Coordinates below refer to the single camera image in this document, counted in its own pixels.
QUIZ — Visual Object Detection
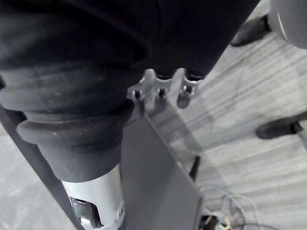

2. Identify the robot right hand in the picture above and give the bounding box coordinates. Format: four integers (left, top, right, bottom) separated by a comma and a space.
0, 0, 261, 228

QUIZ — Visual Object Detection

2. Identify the dark grey table panel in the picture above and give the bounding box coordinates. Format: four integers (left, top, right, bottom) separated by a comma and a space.
119, 103, 204, 230

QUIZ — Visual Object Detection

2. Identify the robot dark foot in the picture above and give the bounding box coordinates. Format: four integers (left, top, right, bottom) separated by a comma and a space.
255, 112, 307, 140
230, 13, 273, 47

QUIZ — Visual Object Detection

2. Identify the robot silver leg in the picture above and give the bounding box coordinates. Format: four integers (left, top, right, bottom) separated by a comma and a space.
268, 0, 307, 50

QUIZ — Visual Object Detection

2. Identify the yellow black plug cluster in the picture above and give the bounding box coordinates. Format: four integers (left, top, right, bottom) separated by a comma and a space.
202, 209, 235, 230

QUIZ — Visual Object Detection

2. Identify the thin grey cable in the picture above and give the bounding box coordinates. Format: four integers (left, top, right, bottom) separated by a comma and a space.
200, 185, 307, 230

